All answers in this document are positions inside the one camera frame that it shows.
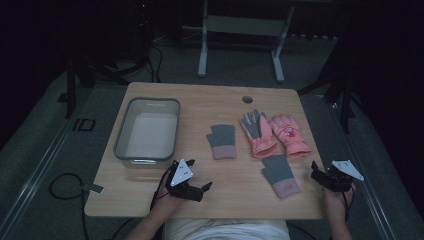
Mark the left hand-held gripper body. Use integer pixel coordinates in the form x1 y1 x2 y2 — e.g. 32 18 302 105
165 158 204 203

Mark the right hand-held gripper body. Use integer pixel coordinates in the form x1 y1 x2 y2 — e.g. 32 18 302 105
319 159 365 194

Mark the grey knit glove pink cuff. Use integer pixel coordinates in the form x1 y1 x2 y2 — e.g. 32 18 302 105
261 154 301 199
206 124 238 160

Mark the grey plastic bin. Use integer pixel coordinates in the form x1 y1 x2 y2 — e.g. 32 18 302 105
113 96 182 169

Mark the pink ski glove grey palm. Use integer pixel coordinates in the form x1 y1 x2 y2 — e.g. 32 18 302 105
239 108 279 159

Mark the person's left hand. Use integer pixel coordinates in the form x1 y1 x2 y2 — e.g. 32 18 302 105
151 171 188 218

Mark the pink ski glove red print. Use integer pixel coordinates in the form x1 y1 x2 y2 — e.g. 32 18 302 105
268 114 312 159

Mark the person's white clothing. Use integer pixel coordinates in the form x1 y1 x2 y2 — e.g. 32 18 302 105
162 218 292 240

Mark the black tripod stand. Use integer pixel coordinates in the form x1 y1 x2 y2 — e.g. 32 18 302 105
297 63 366 135
58 0 153 120

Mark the white metal stand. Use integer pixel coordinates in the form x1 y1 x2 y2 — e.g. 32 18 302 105
197 0 297 84

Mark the metal floor rail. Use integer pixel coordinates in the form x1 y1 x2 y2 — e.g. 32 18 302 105
319 94 401 240
0 87 101 240

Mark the left hand-held gripper cable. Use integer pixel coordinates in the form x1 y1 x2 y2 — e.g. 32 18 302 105
109 163 177 240

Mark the hand-held gripper cable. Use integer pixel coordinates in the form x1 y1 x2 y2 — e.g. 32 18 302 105
342 186 356 223
109 163 177 240

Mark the right hand-held gripper cable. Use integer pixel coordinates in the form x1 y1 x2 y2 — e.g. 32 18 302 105
342 186 356 223

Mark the grey metal table bracket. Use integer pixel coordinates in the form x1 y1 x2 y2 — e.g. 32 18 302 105
81 183 105 195

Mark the thin black floor cable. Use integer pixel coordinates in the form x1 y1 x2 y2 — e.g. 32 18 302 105
147 43 165 84

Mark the black rectangular floor frame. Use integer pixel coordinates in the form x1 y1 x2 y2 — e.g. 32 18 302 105
71 118 97 132

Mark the black floor cable loop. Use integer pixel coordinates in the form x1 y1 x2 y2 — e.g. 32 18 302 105
48 172 91 240

